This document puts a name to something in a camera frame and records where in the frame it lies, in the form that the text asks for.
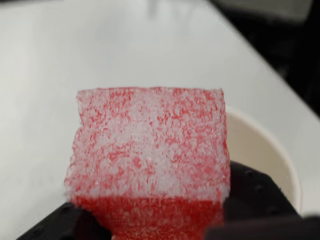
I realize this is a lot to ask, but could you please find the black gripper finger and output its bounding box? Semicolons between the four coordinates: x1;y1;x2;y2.
15;201;113;240
203;159;320;240

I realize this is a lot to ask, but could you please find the red foam cube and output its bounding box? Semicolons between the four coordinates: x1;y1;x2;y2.
62;85;232;240

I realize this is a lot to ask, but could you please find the beige paper cup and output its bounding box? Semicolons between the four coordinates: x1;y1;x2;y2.
224;105;305;216

